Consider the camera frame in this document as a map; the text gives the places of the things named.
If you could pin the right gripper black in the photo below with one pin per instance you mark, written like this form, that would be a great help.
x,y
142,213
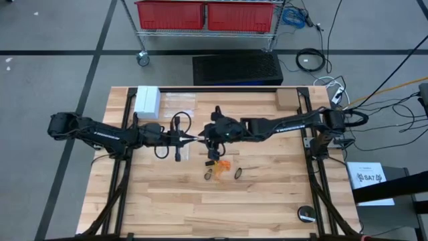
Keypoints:
x,y
224,130

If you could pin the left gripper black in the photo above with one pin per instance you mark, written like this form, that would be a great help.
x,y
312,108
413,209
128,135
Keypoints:
x,y
177,139

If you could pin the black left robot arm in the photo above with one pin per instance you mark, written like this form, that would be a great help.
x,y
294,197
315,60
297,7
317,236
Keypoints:
x,y
100,134

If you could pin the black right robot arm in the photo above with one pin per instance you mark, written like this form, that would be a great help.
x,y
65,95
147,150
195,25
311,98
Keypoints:
x,y
284,126

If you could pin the white cardboard box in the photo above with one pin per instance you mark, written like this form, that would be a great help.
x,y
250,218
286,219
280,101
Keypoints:
x,y
147,102

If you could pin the black perforated platform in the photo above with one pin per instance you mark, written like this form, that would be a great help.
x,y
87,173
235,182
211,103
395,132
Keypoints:
x,y
234,67

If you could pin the brown cardboard box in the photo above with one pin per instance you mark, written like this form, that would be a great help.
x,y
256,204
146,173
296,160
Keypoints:
x,y
287,99

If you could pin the silver metal mounting plate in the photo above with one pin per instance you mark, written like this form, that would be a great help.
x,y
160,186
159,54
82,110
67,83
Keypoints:
x,y
307,142

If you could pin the black tape roll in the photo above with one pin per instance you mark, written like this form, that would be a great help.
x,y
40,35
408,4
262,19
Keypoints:
x,y
306,211

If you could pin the red plastic storage bin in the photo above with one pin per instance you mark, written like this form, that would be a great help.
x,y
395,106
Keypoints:
x,y
240,16
170,15

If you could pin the white power strip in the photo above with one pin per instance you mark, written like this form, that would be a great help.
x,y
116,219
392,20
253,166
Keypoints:
x,y
337,95

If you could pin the white printed paper sheet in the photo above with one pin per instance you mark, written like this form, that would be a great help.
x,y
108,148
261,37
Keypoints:
x,y
368,187

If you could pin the black beam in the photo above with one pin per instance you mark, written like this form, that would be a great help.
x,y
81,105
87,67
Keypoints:
x,y
401,185

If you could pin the grey cabinet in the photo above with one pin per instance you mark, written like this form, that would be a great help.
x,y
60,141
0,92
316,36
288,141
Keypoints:
x,y
394,217

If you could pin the dark grey device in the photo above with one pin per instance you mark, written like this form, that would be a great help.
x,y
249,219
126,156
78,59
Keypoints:
x,y
424,97

